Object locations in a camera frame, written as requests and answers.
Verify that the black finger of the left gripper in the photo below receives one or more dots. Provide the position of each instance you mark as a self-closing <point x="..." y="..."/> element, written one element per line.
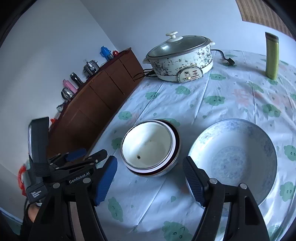
<point x="75" y="160"/>

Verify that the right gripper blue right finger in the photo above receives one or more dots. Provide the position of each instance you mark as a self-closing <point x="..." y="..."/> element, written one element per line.
<point x="197" y="180"/>

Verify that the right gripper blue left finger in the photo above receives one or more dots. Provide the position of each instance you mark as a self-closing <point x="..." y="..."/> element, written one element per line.
<point x="106" y="178"/>

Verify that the stainless steel bowl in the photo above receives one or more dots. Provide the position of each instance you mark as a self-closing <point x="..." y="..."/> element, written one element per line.
<point x="161" y="166"/>

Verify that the blue patterned white bowl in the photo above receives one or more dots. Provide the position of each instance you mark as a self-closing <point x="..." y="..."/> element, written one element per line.
<point x="235" y="151"/>

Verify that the white enamel bowl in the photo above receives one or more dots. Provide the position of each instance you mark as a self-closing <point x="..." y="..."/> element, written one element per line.
<point x="148" y="143"/>

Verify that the left hand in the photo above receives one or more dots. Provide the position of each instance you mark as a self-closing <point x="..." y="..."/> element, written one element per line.
<point x="32" y="211"/>

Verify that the brown wooden sideboard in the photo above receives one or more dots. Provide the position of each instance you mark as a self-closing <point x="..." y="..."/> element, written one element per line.
<point x="85" y="117"/>

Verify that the cloud-print plastic tablecloth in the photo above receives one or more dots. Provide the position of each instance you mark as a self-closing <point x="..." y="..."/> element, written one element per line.
<point x="138" y="208"/>

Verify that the shiny steel container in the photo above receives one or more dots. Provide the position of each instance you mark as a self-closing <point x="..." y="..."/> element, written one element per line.
<point x="67" y="94"/>

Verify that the pink bottle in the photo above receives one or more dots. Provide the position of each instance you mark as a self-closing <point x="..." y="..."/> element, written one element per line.
<point x="69" y="85"/>

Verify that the black thermos flask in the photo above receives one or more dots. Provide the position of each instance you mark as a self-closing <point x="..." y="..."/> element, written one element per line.
<point x="76" y="79"/>

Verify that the steel kettle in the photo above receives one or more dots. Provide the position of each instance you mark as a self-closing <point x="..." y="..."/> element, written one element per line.
<point x="90" y="68"/>

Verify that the blue water bottle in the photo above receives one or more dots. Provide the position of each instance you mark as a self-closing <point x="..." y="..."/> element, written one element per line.
<point x="106" y="53"/>

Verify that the floral electric cooking pot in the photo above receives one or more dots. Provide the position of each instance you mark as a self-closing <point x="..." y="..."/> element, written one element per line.
<point x="181" y="58"/>

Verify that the small red object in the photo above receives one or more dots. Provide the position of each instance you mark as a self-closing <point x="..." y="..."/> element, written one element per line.
<point x="115" y="53"/>

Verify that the green thermos bottle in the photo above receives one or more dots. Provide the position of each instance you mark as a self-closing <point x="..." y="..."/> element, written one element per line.
<point x="272" y="55"/>

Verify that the bamboo window blind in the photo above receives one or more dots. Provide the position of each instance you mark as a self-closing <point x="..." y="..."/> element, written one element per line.
<point x="258" y="12"/>

